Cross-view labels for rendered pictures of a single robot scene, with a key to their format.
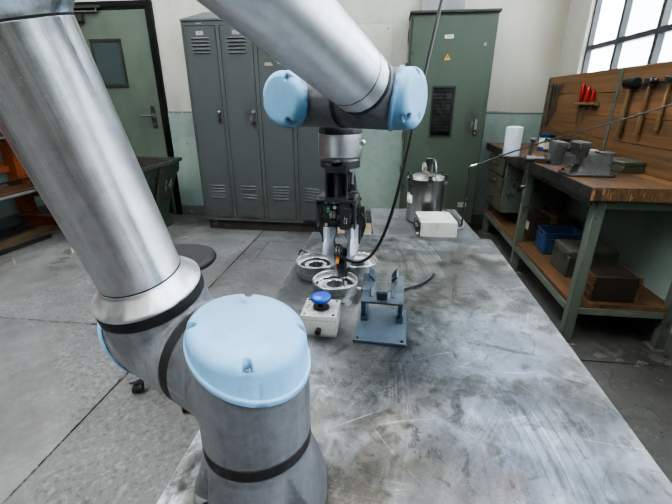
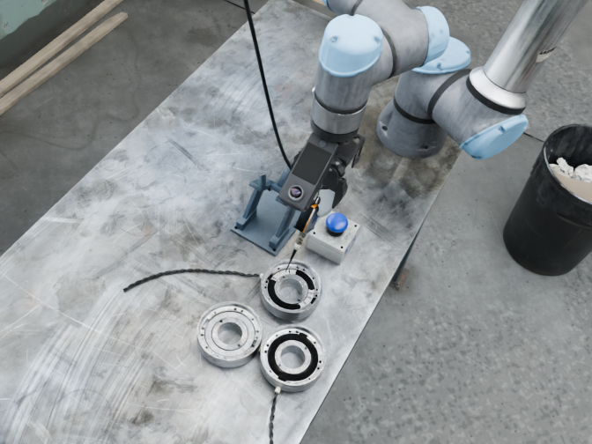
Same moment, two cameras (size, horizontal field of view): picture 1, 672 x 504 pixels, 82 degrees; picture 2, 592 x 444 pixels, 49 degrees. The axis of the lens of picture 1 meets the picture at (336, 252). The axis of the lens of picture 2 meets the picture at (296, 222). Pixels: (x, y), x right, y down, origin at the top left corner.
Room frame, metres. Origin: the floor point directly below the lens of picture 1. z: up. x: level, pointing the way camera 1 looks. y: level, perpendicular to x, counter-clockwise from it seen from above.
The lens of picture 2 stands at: (1.36, 0.13, 1.78)
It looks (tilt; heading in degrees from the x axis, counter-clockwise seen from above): 54 degrees down; 194
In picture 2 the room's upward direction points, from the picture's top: 10 degrees clockwise
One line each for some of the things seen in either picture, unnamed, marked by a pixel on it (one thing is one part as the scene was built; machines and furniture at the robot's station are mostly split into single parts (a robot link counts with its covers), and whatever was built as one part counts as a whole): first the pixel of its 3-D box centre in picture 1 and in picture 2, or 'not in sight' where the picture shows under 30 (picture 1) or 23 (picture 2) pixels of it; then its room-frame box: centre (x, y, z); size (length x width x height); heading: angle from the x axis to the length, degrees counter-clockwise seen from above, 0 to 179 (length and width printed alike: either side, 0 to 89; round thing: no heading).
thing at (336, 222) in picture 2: (321, 305); (335, 227); (0.67, 0.03, 0.85); 0.04 x 0.04 x 0.05
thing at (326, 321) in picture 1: (320, 317); (335, 233); (0.66, 0.03, 0.82); 0.08 x 0.07 x 0.05; 173
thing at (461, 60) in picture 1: (441, 131); not in sight; (3.76, -0.99, 0.96); 0.73 x 0.34 x 1.92; 83
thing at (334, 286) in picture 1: (335, 286); (291, 291); (0.81, 0.00, 0.82); 0.10 x 0.10 x 0.04
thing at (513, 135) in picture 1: (512, 140); not in sight; (2.82, -1.25, 0.96); 0.12 x 0.11 x 0.20; 83
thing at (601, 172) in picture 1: (549, 180); not in sight; (2.69, -1.50, 0.71); 2.01 x 0.82 x 1.41; 173
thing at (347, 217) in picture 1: (339, 193); (332, 143); (0.69, -0.01, 1.07); 0.09 x 0.08 x 0.12; 170
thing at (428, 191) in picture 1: (430, 194); not in sight; (1.72, -0.43, 0.83); 0.41 x 0.19 x 0.30; 177
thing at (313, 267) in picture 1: (316, 267); (292, 358); (0.92, 0.05, 0.82); 0.10 x 0.10 x 0.04
